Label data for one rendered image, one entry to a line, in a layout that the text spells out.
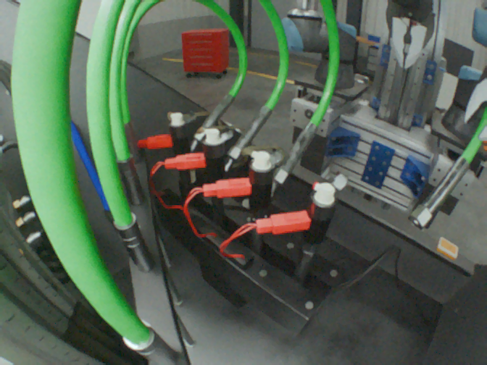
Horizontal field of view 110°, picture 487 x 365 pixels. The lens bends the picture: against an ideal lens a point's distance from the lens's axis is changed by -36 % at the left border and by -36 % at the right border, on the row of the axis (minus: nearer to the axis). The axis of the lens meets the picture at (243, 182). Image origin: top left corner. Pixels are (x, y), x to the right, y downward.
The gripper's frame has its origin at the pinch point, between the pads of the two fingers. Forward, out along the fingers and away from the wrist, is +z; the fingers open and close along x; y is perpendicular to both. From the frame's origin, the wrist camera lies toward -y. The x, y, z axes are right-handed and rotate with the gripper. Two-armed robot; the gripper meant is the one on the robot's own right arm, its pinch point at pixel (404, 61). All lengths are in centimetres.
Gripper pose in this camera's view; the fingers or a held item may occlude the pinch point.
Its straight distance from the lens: 48.7
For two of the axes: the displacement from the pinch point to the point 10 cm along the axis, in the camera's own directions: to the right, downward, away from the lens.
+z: -0.1, 7.8, 6.3
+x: -7.4, -4.3, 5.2
